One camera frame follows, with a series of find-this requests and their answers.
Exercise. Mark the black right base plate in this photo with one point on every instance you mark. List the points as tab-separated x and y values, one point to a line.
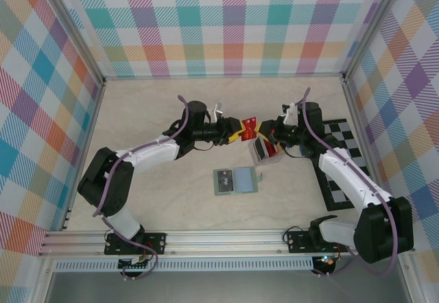
296	243

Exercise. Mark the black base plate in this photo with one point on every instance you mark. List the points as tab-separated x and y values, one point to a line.
296	243
157	243

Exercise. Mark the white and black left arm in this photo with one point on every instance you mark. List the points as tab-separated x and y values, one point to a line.
113	186

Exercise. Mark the aluminium back frame rail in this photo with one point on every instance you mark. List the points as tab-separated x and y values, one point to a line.
223	76

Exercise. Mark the light green card holder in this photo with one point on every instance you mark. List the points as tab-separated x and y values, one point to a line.
245	181

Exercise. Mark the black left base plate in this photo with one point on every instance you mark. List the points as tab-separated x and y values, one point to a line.
157	243

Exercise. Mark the black VIP card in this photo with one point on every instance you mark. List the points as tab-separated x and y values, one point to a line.
225	181

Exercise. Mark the black grey chessboard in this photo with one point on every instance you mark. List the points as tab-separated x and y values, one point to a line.
343	135

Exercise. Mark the small control circuit board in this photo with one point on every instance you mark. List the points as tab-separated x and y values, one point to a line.
326	260
135	262

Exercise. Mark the red VIP card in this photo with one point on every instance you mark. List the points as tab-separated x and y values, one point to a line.
248	128

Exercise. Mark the blue playing card box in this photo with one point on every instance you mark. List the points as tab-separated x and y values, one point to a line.
302	151

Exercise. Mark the aluminium mounting rail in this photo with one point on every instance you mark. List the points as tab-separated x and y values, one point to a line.
223	243

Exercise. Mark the clear acrylic card stand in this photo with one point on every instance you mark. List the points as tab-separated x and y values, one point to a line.
271	160

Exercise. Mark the grey VIP card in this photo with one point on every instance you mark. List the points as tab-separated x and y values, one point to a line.
262	150

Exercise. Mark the aluminium frame post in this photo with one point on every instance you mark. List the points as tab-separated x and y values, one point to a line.
73	30
365	32

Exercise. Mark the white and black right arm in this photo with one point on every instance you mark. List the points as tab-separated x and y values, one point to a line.
380	231

